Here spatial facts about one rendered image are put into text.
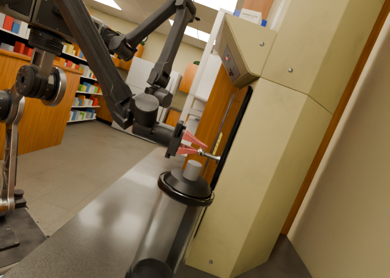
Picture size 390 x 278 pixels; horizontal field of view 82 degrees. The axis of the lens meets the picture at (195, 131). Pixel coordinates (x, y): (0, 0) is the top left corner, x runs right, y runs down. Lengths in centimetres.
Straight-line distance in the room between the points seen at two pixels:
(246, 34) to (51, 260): 59
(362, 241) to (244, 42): 60
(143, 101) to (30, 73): 77
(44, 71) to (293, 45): 106
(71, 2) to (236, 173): 53
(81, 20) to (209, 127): 53
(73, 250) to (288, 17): 66
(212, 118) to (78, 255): 59
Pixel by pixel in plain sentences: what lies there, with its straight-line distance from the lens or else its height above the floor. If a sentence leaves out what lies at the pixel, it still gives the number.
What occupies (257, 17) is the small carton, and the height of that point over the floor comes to 156.
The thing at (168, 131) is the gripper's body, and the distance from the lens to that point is 60.
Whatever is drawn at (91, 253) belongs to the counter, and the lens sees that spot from 58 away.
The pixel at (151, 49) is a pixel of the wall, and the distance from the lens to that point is 641.
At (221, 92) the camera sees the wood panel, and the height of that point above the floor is 138.
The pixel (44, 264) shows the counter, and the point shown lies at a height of 94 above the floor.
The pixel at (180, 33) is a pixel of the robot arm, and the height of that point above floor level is 157.
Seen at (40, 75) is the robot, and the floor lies 118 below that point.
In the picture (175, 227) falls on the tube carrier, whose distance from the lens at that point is 41.
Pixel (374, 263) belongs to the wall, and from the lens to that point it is 77.
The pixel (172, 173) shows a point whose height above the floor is 118.
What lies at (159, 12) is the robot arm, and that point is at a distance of 121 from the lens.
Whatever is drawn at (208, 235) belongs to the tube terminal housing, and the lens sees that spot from 59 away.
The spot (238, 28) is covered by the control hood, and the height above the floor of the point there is 149.
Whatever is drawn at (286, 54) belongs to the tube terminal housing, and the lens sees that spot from 54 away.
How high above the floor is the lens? 131
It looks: 7 degrees down
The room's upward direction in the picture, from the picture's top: 21 degrees clockwise
